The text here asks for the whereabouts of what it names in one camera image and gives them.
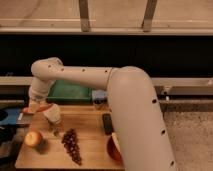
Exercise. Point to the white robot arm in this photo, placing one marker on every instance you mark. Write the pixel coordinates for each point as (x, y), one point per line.
(136, 114)

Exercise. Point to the red yellow apple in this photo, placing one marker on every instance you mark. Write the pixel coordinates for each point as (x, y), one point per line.
(33, 138)

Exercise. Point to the dark grape bunch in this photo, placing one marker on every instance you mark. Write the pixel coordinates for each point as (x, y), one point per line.
(70, 142)

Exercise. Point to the blue object left of table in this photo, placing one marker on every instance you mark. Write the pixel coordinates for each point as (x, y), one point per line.
(10, 116)

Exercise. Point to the black remote control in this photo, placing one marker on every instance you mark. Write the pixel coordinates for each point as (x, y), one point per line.
(107, 123)

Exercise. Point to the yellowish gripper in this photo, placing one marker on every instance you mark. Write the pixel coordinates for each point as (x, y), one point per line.
(33, 107)

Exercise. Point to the white paper cup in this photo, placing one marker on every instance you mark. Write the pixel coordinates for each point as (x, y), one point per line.
(53, 114)

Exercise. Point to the green plastic tray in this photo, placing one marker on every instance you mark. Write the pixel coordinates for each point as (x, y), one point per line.
(63, 91)

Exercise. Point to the brown bowl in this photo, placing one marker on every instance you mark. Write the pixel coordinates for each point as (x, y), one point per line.
(112, 151)

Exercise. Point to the blue lidded small container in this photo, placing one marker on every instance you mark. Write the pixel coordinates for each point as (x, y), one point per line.
(99, 99)

